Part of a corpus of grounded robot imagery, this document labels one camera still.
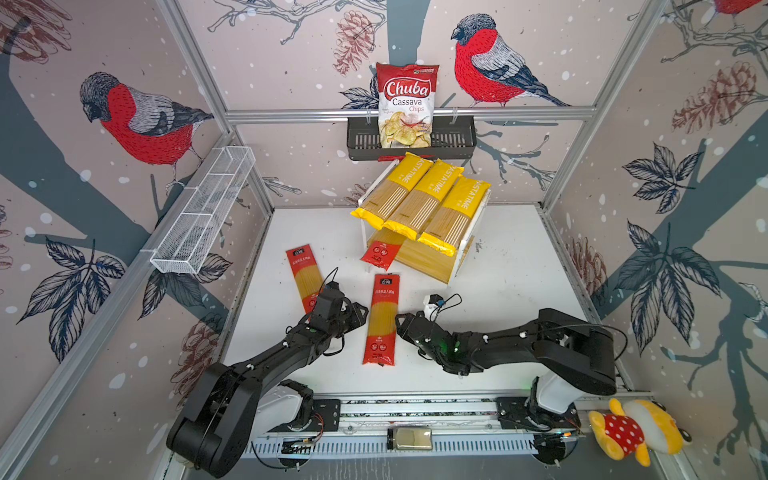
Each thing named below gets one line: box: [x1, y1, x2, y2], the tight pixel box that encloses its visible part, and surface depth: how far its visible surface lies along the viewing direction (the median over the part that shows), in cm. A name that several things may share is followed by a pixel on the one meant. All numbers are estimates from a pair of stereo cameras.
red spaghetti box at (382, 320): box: [363, 273, 400, 367], surface depth 89 cm
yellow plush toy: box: [588, 398, 692, 467], surface depth 68 cm
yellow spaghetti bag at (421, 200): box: [383, 159, 465, 241], surface depth 76 cm
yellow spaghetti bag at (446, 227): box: [418, 176, 492, 257], surface depth 72 cm
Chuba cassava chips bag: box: [376, 62, 439, 149], surface depth 87 cm
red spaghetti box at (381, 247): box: [360, 227, 406, 271], surface depth 87 cm
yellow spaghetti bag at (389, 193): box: [351, 151, 434, 230], surface depth 78 cm
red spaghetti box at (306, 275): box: [285, 244, 323, 317], surface depth 103 cm
